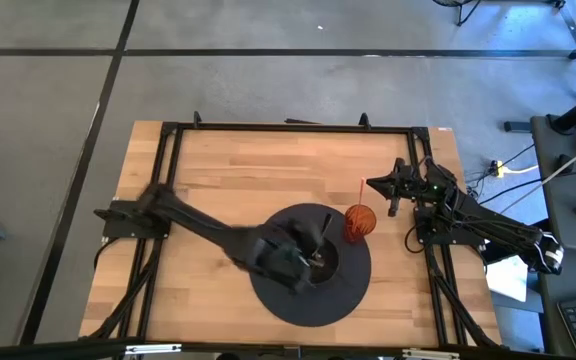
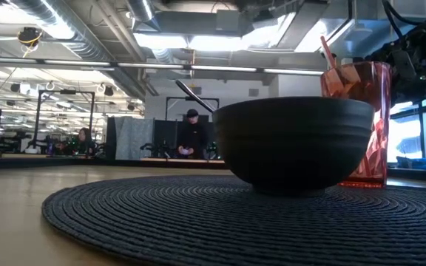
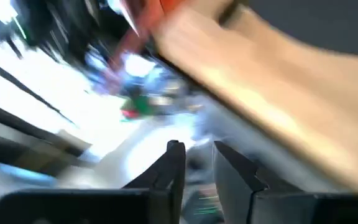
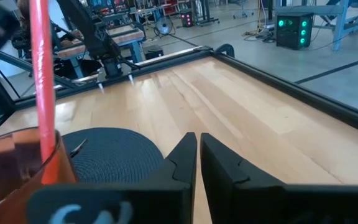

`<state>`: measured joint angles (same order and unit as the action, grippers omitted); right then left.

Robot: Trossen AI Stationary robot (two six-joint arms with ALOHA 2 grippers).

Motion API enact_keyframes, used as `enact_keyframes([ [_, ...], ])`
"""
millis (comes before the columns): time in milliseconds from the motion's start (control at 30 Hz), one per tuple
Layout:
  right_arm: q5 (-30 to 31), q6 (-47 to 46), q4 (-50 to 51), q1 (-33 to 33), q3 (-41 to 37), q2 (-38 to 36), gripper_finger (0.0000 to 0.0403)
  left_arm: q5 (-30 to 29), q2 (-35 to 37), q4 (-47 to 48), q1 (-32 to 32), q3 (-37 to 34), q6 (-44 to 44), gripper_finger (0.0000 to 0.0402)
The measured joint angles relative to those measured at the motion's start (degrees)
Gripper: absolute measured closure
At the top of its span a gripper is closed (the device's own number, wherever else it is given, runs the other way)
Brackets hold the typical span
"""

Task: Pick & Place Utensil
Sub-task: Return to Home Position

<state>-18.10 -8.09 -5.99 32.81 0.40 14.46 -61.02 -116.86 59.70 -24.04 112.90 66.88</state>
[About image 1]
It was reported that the round black placemat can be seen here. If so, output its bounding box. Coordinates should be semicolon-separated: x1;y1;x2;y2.
248;202;373;329

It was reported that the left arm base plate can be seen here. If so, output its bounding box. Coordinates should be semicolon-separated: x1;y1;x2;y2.
93;198;172;241

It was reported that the black frame crossbeam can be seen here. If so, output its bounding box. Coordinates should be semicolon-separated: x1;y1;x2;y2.
0;337;576;360

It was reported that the black aluminium table frame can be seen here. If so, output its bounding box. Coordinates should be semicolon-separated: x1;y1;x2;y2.
78;110;503;351

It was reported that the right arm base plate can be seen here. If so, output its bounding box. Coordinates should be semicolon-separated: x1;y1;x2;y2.
413;206;488;248

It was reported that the orange translucent cup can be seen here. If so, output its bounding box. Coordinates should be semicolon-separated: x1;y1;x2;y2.
343;203;378;245

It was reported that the silver frame bracket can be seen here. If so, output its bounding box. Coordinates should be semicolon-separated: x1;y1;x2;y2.
401;348;462;360
124;343;183;357

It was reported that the orange straw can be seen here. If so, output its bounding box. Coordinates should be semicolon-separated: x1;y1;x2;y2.
354;176;368;226

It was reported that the white sheet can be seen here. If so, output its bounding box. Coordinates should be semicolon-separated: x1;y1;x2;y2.
484;254;530;304

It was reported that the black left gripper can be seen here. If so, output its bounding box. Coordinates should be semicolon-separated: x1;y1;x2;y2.
245;229;325;296

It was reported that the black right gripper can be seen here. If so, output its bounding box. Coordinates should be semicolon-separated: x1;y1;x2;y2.
365;157;437;218

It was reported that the yellow power plug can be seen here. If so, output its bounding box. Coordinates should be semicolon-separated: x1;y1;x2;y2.
489;159;540;179

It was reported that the white cable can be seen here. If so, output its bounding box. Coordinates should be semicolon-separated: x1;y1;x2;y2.
541;133;576;187

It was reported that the black floor cable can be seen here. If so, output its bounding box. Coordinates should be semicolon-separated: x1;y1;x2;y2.
476;169;576;207

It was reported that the black bowl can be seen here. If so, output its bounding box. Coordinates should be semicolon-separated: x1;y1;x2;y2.
295;237;342;289

